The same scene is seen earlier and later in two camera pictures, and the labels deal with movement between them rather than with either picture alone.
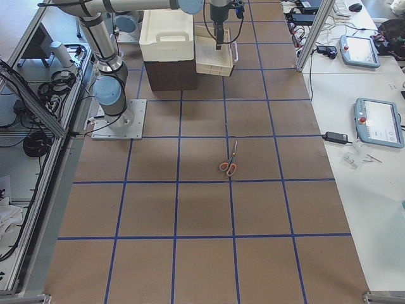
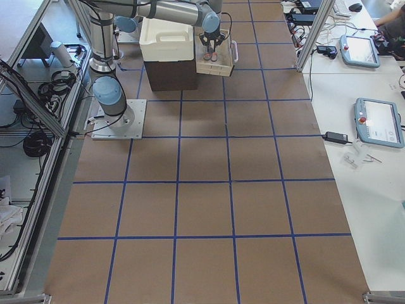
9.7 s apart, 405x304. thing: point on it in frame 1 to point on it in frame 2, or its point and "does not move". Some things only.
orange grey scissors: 231,166 to 212,56
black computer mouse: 355,7 does not move
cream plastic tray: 210,61 does not move
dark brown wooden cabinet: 174,75 does not move
